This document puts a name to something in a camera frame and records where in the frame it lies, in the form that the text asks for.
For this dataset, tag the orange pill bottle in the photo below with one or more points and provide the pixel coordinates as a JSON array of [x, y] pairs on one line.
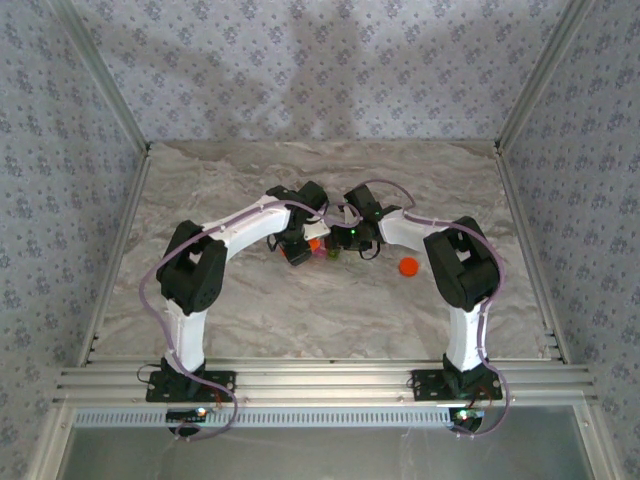
[[315, 245]]

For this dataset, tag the pink pill container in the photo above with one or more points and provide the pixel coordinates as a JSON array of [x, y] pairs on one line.
[[325, 252]]

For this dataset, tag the green pill container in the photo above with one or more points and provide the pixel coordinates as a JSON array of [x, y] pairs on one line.
[[333, 255]]

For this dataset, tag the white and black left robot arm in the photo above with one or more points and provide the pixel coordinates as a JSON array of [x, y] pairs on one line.
[[250, 225]]

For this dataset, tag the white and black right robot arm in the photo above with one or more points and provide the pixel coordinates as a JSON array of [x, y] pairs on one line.
[[410, 232]]

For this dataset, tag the floral fabric backdrop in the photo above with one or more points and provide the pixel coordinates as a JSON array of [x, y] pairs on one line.
[[320, 50]]

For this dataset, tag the small circuit board with LED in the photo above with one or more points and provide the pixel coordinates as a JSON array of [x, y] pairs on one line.
[[187, 414], [467, 415]]

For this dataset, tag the grey metal sheet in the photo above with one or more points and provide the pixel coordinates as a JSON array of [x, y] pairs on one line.
[[320, 455]]

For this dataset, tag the aluminium mounting rail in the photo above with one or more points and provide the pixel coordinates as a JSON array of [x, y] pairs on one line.
[[320, 382]]

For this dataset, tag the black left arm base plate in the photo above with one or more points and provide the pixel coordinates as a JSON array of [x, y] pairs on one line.
[[220, 385]]

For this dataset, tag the aluminium table side rail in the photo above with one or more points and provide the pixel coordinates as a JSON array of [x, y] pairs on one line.
[[132, 200], [515, 200]]

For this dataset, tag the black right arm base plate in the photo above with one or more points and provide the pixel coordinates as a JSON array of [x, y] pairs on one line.
[[430, 387]]

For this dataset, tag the aluminium frame post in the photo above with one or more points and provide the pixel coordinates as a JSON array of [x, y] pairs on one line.
[[102, 75], [544, 75]]

